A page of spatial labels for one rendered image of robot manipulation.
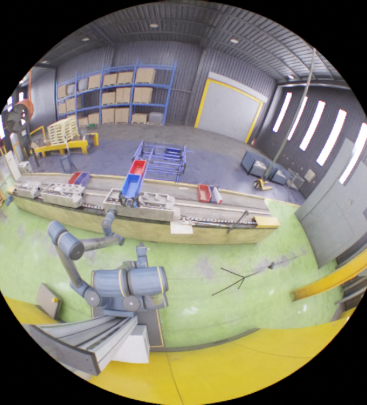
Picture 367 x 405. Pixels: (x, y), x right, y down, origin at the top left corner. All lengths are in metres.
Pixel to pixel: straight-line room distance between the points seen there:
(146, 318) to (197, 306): 0.90
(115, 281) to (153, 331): 1.43
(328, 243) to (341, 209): 1.33
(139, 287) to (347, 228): 5.75
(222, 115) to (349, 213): 10.97
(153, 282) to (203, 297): 1.84
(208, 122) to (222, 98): 2.59
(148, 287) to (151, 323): 1.37
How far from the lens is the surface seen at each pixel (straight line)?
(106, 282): 0.65
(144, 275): 0.62
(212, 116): 11.75
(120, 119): 10.93
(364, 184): 7.06
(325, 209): 5.94
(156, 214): 1.66
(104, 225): 1.44
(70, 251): 0.90
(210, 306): 2.44
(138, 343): 1.47
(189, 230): 1.73
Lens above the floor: 2.25
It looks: 46 degrees down
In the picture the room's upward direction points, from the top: 16 degrees clockwise
